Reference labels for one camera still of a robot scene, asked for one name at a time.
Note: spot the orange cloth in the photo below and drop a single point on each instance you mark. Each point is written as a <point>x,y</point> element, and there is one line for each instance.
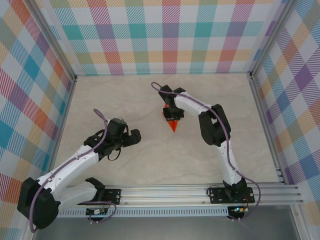
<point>174,126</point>

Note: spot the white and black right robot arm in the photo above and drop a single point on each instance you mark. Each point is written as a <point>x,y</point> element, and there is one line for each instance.
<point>227,165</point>

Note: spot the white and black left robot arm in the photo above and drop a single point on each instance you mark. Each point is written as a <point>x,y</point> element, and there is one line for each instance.
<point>72,170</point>

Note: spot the aluminium mounting beam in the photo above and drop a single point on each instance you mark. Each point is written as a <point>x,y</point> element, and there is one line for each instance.
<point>162,193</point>

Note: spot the black circuit board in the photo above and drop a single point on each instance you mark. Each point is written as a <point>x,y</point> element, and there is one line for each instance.
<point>96,212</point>

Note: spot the grey metal shelf panel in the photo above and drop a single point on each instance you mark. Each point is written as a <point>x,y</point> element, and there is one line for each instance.
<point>162,228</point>

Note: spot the circuit board with green light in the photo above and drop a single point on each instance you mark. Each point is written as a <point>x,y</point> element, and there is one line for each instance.
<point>238,209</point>

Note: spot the aluminium side rail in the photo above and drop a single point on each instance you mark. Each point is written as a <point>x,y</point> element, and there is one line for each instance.
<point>59,137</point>
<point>258,100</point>

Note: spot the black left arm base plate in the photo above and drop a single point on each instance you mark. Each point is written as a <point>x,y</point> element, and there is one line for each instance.
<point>115,196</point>

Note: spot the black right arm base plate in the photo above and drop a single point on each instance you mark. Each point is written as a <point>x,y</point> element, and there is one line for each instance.
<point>216,196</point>

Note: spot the aluminium frame post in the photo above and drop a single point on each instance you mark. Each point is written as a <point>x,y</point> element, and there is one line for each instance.
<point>53,37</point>
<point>271,37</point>

